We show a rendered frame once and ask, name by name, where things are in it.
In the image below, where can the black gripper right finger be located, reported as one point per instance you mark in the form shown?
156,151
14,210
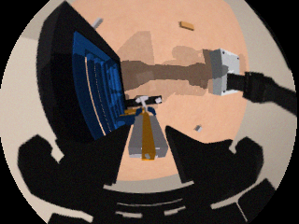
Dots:
190,155

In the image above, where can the grey rectangular bar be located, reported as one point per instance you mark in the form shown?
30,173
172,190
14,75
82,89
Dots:
96,23

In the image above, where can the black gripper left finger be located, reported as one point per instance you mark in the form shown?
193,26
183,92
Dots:
101,156

